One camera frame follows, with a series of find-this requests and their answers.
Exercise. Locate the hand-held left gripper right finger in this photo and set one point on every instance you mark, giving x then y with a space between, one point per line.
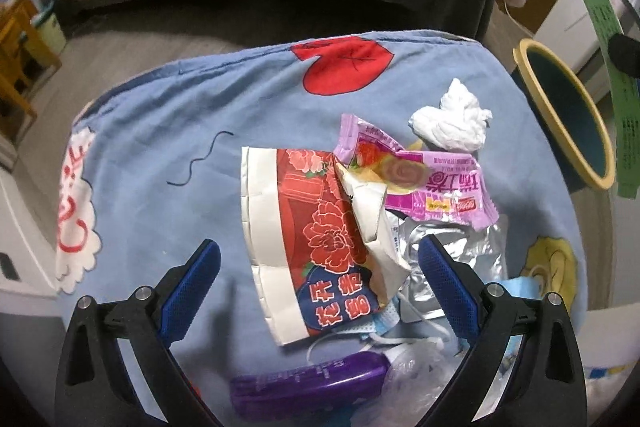
445 282

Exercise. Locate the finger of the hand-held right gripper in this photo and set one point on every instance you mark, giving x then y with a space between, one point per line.
627 54

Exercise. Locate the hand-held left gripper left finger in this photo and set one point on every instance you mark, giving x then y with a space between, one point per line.
195 279

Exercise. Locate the silver foil wrapper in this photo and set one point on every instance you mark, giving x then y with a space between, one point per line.
465 247

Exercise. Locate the green paper strip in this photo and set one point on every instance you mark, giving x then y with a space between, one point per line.
600 7

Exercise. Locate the blue face mask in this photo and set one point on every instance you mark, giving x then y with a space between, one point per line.
380 324

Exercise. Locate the yellow rimmed teal trash bin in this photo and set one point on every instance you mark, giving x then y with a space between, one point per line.
565 107

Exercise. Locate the clear plastic bag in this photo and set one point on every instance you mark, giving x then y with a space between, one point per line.
415 372

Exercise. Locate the white tissue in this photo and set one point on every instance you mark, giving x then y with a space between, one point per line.
450 122

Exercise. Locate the white floor appliance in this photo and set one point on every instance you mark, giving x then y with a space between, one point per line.
570 22

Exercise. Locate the pink snack wrapper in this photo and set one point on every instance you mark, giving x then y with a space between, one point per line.
450 189

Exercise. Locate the black thread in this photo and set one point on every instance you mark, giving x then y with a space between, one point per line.
192 162

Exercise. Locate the small blue printed blanket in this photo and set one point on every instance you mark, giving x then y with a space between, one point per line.
175 107

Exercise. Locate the dark bed base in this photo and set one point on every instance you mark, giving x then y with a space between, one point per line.
250 7

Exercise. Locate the green and white bucket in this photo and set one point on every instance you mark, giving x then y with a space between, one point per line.
52 32

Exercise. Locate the wooden side table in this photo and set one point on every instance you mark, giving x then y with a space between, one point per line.
20 32

